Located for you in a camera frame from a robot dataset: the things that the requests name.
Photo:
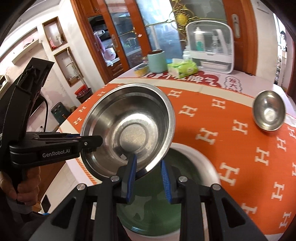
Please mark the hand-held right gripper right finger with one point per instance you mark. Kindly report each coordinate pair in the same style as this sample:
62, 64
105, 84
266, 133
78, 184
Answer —
166, 182

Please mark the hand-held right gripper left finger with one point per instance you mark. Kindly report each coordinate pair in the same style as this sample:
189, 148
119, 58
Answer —
130, 179

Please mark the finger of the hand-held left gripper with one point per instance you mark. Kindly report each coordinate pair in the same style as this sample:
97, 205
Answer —
91, 143
55, 136

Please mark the green plate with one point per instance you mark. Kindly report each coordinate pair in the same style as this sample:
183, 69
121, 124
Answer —
150, 215

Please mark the white paper plate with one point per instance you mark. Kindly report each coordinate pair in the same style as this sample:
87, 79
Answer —
203, 162

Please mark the small steel bowl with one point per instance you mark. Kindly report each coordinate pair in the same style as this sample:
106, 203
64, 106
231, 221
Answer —
269, 111

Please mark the person's left hand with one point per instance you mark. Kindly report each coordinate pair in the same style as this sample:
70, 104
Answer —
31, 185

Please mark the green floor appliance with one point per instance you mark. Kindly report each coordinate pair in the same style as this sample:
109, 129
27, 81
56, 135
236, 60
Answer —
59, 113

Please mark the red plastic basket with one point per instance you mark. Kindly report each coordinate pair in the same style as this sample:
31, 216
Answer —
83, 93

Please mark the orange patterned table blanket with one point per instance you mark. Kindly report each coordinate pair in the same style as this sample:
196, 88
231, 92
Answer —
231, 150

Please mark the yellow round tin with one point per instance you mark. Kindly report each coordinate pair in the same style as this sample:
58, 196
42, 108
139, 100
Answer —
141, 70

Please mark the red and white printed mat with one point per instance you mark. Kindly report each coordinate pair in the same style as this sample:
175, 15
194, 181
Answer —
208, 81

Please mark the green tissue pack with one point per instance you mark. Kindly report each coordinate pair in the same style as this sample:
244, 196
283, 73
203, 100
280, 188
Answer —
182, 68

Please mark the wooden glass-door cabinet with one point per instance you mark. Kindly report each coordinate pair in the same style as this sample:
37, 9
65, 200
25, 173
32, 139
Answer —
129, 27

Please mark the white plastic storage box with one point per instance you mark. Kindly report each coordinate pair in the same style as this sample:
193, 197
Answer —
210, 46

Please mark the gold flower ornament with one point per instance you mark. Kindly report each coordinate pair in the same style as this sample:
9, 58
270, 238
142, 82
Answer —
183, 14

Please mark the wooden wall niche shelf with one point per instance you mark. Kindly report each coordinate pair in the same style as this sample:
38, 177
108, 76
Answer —
54, 33
69, 67

